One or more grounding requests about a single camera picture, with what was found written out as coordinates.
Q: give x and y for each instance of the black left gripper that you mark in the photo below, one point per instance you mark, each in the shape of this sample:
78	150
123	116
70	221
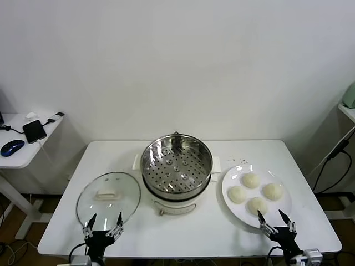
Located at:
97	242

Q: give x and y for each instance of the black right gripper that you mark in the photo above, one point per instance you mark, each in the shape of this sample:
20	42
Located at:
285	241

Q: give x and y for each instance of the white steamed baozi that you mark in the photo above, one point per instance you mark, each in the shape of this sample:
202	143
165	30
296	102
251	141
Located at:
237	194
251	180
273	191
256	205

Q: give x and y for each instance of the round glass pot lid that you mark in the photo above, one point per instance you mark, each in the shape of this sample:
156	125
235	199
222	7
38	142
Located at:
126	194

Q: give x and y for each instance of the perforated steel steamer basket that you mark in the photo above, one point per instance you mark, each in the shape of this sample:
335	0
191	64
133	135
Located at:
177	169

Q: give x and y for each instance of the white round plate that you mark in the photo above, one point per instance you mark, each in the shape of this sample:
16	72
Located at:
235	216

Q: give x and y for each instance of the white electric cooker base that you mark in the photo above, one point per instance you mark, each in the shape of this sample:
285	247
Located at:
177	206

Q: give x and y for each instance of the white side desk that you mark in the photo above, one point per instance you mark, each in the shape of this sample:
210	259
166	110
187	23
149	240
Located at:
16	162

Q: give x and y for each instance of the black smartphone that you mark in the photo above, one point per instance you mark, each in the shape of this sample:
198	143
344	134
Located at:
34	131

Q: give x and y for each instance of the black and silver adapter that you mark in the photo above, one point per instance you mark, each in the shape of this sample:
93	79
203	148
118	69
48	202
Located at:
56	115

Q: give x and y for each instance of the blue computer mouse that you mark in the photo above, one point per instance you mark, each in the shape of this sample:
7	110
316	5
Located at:
11	147

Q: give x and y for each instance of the white earbuds case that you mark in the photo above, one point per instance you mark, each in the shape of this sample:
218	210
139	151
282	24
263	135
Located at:
30	115

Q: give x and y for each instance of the white table with appliance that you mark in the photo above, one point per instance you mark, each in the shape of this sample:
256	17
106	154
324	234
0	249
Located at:
348	110

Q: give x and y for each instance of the mint green appliance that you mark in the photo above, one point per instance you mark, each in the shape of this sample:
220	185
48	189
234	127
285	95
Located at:
350	97

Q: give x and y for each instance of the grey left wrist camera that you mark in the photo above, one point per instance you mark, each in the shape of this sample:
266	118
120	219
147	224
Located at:
80	261

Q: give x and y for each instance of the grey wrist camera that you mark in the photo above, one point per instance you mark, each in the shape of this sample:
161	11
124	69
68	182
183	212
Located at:
80	261
312	256

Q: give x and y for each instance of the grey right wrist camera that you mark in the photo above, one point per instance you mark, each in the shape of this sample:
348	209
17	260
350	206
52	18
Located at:
312	256

